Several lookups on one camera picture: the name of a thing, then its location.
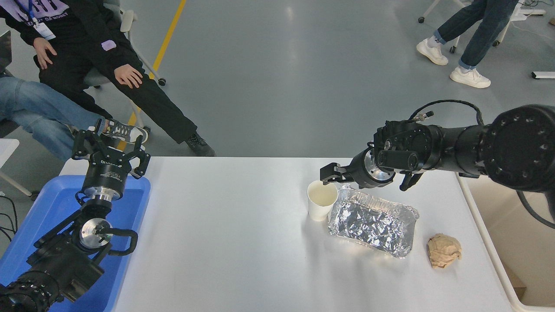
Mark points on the short white floor bar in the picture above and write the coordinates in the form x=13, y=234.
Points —
x=544, y=75

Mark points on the blue plastic tray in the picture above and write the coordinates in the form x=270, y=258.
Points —
x=130, y=203

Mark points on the white office chair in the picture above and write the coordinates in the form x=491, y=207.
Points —
x=143, y=60

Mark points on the crumpled tan paper ball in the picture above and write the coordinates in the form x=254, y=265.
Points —
x=443, y=251

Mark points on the large pale bin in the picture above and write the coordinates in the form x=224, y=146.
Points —
x=533, y=260

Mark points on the person's right hand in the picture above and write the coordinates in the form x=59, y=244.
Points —
x=43, y=52

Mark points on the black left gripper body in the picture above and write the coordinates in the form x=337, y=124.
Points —
x=106, y=175

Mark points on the person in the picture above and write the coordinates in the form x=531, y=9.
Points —
x=82, y=47
x=481, y=30
x=43, y=115

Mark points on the long white floor bar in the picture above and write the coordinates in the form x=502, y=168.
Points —
x=531, y=12

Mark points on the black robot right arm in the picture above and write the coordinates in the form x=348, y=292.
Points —
x=516, y=147

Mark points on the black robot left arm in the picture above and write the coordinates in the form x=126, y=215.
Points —
x=65, y=264

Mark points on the white paper cup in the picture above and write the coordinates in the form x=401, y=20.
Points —
x=321, y=203

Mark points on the crumpled foil tray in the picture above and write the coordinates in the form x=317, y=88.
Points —
x=373, y=221

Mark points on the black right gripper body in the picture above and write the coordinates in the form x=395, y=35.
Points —
x=359, y=171

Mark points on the person's left hand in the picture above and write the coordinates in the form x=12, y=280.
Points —
x=128, y=76

